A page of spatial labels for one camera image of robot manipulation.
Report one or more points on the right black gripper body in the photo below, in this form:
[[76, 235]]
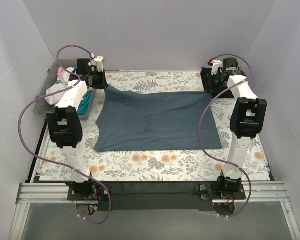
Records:
[[212, 85]]

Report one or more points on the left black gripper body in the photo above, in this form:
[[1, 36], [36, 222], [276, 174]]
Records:
[[100, 81]]

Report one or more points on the blue grey t shirt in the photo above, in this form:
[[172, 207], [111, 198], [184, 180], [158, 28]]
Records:
[[161, 121]]

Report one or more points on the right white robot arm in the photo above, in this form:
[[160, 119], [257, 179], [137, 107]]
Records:
[[246, 121]]

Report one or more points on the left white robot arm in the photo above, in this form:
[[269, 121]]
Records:
[[64, 125]]

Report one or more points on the folded black t shirt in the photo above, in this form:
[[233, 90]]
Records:
[[204, 77]]

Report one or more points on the clear plastic bin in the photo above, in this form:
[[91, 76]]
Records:
[[42, 106]]

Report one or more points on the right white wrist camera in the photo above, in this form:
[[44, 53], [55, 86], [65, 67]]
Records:
[[215, 65]]

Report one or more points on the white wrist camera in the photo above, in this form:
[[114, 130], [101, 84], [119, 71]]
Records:
[[215, 65], [96, 64]]

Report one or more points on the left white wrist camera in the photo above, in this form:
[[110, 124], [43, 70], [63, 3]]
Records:
[[96, 64]]

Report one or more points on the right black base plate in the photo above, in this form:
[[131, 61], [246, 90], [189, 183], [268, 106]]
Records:
[[210, 192]]

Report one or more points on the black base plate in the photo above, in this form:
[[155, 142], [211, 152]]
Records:
[[103, 193], [210, 192]]

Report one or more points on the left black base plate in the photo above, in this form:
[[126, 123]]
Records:
[[103, 193]]

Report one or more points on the aluminium frame rail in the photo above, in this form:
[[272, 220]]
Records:
[[153, 210]]

